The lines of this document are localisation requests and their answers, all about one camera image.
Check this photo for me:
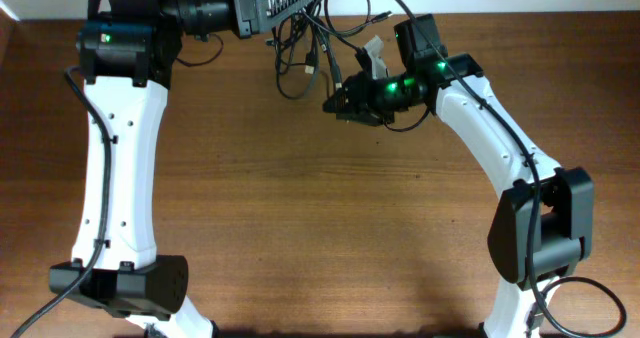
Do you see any black usb cable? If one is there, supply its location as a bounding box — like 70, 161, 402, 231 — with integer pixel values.
264, 0, 394, 92

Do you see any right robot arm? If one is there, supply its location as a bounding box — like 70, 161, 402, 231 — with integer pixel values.
323, 15, 594, 337

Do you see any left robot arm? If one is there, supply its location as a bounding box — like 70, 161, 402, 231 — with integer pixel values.
49, 0, 313, 337

